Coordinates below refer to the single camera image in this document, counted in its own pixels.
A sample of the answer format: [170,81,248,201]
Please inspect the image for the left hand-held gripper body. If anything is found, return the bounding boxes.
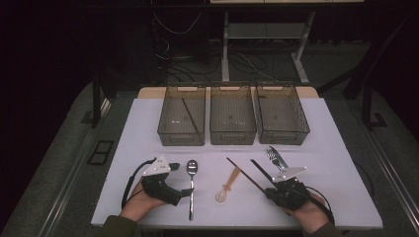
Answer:
[141,155,183,207]

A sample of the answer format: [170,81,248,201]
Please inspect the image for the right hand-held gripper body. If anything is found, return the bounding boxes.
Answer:
[265,166,311,211]

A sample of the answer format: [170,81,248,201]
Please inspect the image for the long-handled dark metal spoon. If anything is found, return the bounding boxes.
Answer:
[186,159,199,221]

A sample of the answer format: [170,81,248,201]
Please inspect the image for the black chopsticks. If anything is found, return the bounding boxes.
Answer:
[226,157,267,194]

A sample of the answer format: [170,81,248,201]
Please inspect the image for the knife with wooden handle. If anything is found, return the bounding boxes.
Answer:
[266,145,291,172]

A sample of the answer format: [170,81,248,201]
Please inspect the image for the grey mesh bin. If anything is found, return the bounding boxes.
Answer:
[156,82,207,147]
[255,81,311,145]
[209,82,257,146]

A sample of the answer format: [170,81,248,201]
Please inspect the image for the person's left hand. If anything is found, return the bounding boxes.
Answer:
[119,181,167,222]

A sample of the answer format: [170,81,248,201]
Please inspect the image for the person's right hand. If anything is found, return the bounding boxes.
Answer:
[283,192,330,234]

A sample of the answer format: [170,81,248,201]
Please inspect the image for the white table mat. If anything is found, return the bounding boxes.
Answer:
[91,97,384,231]

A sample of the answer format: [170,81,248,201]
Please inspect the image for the black metal stand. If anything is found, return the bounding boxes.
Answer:
[361,82,389,131]
[80,73,112,129]

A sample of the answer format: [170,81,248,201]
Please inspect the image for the left hand-held gripper cable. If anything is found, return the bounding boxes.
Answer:
[121,157,157,210]

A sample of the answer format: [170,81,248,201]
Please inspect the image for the hand-held gripper cable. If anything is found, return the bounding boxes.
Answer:
[304,186,336,226]
[121,157,157,210]

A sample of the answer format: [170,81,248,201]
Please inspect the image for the right hand-held gripper cable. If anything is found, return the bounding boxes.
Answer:
[304,186,336,226]

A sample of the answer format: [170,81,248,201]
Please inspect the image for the black floor frame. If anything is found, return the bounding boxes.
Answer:
[86,139,115,166]

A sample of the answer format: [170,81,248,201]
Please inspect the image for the thin black cable loop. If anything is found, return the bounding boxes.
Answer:
[354,161,376,198]

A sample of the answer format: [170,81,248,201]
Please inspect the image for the metal floor rail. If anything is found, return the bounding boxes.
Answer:
[45,98,112,237]
[364,129,419,226]

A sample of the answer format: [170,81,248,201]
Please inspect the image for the white metal desk frame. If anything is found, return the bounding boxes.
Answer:
[209,0,365,86]

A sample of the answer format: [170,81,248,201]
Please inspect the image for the white hanging cable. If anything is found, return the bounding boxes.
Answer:
[152,11,203,36]

